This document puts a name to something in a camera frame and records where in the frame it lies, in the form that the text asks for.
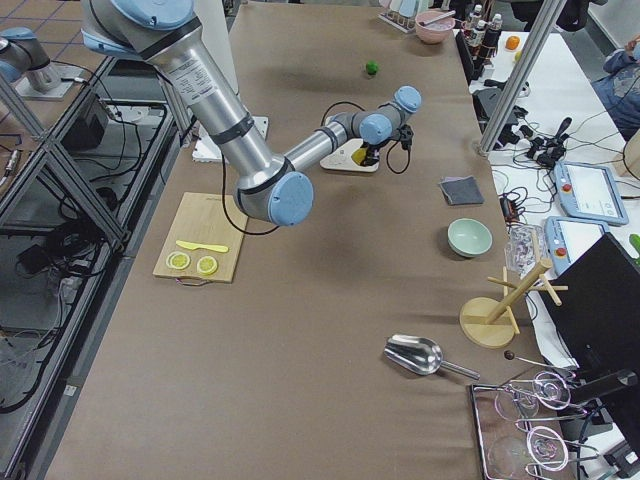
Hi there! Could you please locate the white rabbit tray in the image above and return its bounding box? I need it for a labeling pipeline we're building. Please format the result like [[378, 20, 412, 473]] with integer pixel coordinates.
[[320, 129, 379, 174]]

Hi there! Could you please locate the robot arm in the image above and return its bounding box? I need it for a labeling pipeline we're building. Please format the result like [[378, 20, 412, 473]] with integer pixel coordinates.
[[1, 27, 79, 101], [81, 1, 422, 226]]

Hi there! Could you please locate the black glass tray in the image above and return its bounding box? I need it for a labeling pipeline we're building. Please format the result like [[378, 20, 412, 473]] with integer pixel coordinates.
[[469, 385, 601, 479]]

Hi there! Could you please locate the lemon slice upper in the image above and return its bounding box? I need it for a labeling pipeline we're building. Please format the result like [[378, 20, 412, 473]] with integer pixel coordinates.
[[196, 255, 219, 276]]

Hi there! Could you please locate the teach pendant far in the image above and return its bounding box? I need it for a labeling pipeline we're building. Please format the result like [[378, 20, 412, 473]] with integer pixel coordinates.
[[553, 161, 629, 226]]

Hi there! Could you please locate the metal scoop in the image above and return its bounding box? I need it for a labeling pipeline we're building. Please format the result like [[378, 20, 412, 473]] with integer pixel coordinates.
[[384, 334, 480, 380]]

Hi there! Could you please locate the wooden mug tree stand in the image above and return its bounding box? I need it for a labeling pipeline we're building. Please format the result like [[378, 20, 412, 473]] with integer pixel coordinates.
[[459, 258, 568, 349]]

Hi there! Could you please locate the wooden cutting board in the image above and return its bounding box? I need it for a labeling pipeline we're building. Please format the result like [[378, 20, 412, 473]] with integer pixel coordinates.
[[153, 192, 248, 283]]

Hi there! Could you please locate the mint green bowl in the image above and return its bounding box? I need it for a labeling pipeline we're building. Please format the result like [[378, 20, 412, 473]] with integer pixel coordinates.
[[447, 218, 493, 258]]

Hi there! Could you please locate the black monitor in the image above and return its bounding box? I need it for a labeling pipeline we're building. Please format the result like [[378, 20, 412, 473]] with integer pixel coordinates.
[[545, 233, 639, 376]]

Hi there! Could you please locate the teach pendant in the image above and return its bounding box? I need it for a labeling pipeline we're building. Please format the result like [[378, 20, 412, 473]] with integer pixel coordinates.
[[544, 216, 610, 276], [553, 161, 629, 226]]

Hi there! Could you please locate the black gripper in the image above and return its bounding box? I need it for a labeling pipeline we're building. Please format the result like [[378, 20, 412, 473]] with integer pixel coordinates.
[[363, 138, 389, 167]]

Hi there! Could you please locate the yellow lemon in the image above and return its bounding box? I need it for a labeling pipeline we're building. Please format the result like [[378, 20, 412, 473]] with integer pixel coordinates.
[[351, 148, 367, 166]]

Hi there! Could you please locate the lemon slice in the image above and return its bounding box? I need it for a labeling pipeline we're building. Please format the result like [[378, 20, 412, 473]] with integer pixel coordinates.
[[165, 251, 191, 270], [196, 255, 219, 276]]

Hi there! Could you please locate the teach pendant near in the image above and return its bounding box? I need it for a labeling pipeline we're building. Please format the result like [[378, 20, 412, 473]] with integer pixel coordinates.
[[544, 216, 610, 276]]

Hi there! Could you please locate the pink bowl with ice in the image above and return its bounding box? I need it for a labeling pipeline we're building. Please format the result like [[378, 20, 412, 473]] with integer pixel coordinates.
[[415, 11, 456, 44]]

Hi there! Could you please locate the yellow plastic knife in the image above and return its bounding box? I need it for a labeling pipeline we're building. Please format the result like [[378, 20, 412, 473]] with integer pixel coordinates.
[[175, 240, 229, 253]]

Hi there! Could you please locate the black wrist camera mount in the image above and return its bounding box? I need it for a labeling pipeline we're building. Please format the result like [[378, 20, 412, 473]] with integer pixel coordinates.
[[395, 124, 414, 151]]

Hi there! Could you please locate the aluminium frame post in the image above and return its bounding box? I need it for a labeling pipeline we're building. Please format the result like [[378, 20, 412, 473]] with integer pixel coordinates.
[[477, 0, 566, 157]]

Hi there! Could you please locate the grey folded cloth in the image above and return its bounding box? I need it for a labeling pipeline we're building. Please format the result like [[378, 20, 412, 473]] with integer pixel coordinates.
[[439, 176, 484, 206]]

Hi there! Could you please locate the lemon slice lower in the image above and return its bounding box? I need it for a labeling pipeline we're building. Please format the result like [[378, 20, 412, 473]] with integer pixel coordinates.
[[165, 251, 191, 270]]

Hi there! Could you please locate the green lime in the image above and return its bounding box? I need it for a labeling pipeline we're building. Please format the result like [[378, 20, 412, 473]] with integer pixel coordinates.
[[365, 61, 379, 76]]

